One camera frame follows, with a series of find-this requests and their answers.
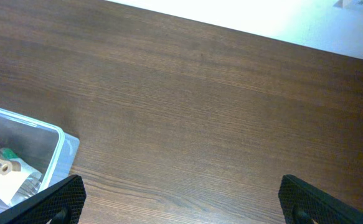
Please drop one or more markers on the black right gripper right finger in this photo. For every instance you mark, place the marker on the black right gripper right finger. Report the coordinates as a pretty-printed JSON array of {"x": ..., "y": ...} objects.
[{"x": 303, "y": 203}]

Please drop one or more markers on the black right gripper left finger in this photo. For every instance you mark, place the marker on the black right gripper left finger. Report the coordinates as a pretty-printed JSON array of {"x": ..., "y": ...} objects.
[{"x": 61, "y": 203}]

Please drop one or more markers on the pack of coloured bits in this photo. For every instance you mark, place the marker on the pack of coloured bits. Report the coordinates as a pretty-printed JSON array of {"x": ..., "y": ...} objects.
[{"x": 17, "y": 186}]

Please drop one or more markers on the clear plastic container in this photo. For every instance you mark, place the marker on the clear plastic container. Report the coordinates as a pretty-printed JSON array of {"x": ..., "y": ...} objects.
[{"x": 43, "y": 146}]

